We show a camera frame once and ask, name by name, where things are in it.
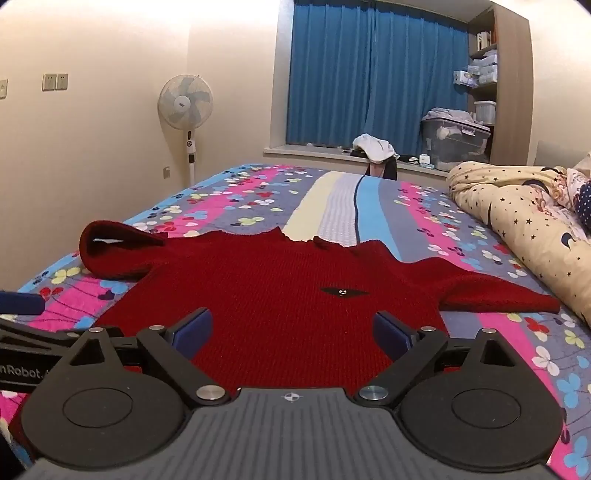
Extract red knitted sweater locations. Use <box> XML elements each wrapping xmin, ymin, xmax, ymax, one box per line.
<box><xmin>9</xmin><ymin>220</ymin><xmax>561</xmax><ymax>462</ymax></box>

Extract clear plastic storage bin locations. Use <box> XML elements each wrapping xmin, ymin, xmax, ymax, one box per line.
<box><xmin>421</xmin><ymin>115</ymin><xmax>491</xmax><ymax>173</ymax></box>

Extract floral striped bed blanket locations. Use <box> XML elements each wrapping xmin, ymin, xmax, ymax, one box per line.
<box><xmin>0</xmin><ymin>162</ymin><xmax>591</xmax><ymax>480</ymax></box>

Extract small clear storage box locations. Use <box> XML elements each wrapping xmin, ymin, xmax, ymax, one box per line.
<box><xmin>474</xmin><ymin>100</ymin><xmax>498</xmax><ymax>124</ymax></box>

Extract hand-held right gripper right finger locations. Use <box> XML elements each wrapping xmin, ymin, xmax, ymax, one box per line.
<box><xmin>355</xmin><ymin>311</ymin><xmax>518</xmax><ymax>408</ymax></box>

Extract blue curtain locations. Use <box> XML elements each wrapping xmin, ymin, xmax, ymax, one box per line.
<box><xmin>286</xmin><ymin>0</ymin><xmax>470</xmax><ymax>148</ymax></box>

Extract white packets on shelf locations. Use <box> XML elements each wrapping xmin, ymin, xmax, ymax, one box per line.
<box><xmin>454</xmin><ymin>50</ymin><xmax>499</xmax><ymax>87</ymax></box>

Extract star print cream comforter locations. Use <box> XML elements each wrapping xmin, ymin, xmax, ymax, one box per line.
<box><xmin>445</xmin><ymin>161</ymin><xmax>591</xmax><ymax>329</ymax></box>

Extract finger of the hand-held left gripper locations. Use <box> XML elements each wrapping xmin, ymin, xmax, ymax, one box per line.
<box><xmin>0</xmin><ymin>318</ymin><xmax>88</xmax><ymax>357</ymax></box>
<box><xmin>0</xmin><ymin>290</ymin><xmax>46</xmax><ymax>316</ymax></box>

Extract wooden shelf unit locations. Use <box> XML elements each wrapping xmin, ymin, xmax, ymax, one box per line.
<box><xmin>466</xmin><ymin>2</ymin><xmax>532</xmax><ymax>165</ymax></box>

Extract white standing fan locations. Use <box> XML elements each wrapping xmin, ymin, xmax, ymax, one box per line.
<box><xmin>157</xmin><ymin>74</ymin><xmax>214</xmax><ymax>188</ymax></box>

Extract white clothes pile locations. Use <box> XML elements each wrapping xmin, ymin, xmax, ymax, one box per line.
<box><xmin>352</xmin><ymin>134</ymin><xmax>400</xmax><ymax>164</ymax></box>

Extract grey clothes on bin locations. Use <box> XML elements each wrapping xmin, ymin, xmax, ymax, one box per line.
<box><xmin>425</xmin><ymin>107</ymin><xmax>476</xmax><ymax>123</ymax></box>

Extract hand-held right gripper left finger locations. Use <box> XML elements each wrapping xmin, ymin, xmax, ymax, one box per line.
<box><xmin>69</xmin><ymin>308</ymin><xmax>230</xmax><ymax>408</ymax></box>

